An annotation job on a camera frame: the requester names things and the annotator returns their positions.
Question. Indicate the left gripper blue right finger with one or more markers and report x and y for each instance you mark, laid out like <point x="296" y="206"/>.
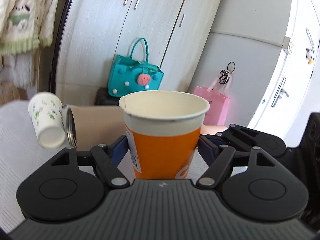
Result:
<point x="218" y="158"/>

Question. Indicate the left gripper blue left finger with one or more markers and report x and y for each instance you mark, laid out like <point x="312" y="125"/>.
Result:
<point x="106" y="159"/>

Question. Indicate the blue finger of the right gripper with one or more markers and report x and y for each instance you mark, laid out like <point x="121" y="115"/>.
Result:
<point x="216" y="139"/>

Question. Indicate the orange paper cup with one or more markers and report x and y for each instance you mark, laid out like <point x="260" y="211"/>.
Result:
<point x="163" y="129"/>

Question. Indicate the white green-print paper cup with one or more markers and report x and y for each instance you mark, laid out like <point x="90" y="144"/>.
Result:
<point x="45" y="110"/>

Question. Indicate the pink plastic bottle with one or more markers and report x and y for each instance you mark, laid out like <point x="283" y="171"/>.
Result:
<point x="212" y="129"/>

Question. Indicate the pink paper gift bag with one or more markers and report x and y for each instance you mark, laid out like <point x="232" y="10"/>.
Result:
<point x="215" y="94"/>

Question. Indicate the brown cardboard tube can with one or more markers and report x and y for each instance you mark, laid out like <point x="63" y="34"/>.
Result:
<point x="88" y="126"/>

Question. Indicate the black stool under handbag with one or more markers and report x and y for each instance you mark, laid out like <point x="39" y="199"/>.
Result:
<point x="103" y="98"/>

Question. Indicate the teal felt handbag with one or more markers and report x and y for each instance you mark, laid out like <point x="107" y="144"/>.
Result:
<point x="128" y="75"/>

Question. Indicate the white patterned tablecloth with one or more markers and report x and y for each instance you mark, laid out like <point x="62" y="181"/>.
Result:
<point x="21" y="155"/>

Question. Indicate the grey wooden wardrobe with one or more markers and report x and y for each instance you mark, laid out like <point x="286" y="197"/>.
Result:
<point x="98" y="30"/>

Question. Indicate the white fluffy green-trim robe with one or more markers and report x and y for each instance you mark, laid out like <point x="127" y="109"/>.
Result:
<point x="26" y="25"/>

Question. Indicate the black clothes rack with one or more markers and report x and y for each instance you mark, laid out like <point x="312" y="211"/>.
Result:
<point x="63" y="19"/>

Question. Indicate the white door with handle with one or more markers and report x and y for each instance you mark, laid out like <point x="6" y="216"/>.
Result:
<point x="286" y="93"/>

